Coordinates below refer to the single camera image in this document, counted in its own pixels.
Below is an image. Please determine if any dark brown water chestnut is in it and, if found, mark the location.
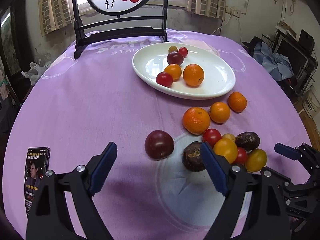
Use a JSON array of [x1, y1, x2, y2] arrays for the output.
[[182, 141, 206, 172], [235, 132, 260, 151]]

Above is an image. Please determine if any small red cherry tomato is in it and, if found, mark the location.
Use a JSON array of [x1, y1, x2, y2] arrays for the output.
[[178, 47, 188, 58]]

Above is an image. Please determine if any white bucket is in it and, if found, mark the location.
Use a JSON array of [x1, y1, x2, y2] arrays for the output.
[[302, 86, 320, 119]]

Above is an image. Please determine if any pale yellow small fruit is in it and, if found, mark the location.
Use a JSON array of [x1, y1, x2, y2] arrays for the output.
[[222, 133, 235, 142]]

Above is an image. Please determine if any blue cloth pile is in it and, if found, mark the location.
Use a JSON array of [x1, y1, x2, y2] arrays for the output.
[[253, 42, 294, 81]]

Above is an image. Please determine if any black monitor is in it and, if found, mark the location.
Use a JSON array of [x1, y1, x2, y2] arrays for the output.
[[272, 30, 317, 79]]

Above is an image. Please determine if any purple printed tablecloth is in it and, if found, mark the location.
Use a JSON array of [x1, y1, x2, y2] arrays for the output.
[[3, 30, 310, 239]]

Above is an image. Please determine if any white oval plate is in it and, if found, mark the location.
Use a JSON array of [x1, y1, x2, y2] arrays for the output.
[[132, 42, 236, 100]]

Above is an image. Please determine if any orange tangerine on plate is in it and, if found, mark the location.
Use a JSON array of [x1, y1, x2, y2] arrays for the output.
[[183, 64, 204, 87]]

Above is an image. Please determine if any white plastic bag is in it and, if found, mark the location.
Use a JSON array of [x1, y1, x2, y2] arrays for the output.
[[21, 62, 48, 87]]

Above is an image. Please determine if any olive green small fruit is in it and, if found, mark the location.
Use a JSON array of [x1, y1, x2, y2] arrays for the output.
[[168, 46, 178, 53]]

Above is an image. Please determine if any left beige curtain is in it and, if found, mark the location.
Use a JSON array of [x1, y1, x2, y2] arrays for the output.
[[39, 0, 74, 36]]

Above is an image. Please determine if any white power cable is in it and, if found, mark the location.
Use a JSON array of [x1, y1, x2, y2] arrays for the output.
[[211, 12, 242, 45]]

